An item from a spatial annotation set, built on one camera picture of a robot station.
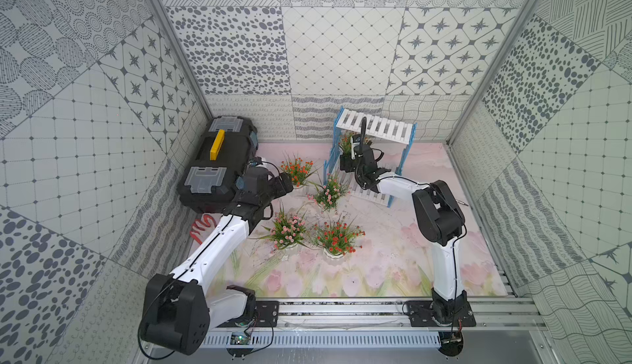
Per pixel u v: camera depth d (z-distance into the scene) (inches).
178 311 15.4
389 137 33.8
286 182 29.4
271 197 29.3
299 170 37.1
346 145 37.4
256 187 24.0
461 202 39.2
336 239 29.0
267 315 29.4
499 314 30.5
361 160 31.1
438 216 21.8
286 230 30.0
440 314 25.8
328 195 33.4
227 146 38.8
